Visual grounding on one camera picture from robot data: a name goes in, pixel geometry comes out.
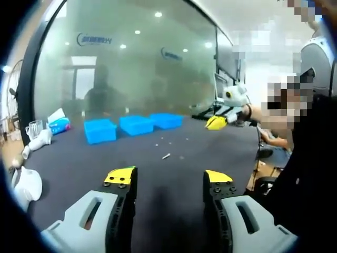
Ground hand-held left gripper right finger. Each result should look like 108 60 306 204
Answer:
203 170 298 253

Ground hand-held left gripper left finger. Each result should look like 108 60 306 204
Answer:
41 166 138 253

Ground blue plastic bin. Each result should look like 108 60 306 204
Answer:
150 113 184 130
118 115 155 137
84 119 117 145

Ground screws nuts and washers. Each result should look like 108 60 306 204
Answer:
155 136 189 161

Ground person's right hand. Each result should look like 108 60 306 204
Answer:
231 104 253 127

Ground open laptop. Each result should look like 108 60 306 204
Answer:
214 73 230 106

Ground white plastic bag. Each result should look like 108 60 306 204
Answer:
12 166 43 209

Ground person's black clothed torso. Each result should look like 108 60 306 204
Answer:
273 93 337 238

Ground white worn device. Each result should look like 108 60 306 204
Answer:
300 36 334 97

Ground white cloth roll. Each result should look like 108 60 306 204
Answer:
21 129 53 160

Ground blue tissue pack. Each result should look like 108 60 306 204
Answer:
46 108 71 135

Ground clear glass mug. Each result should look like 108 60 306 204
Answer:
25 120 44 142

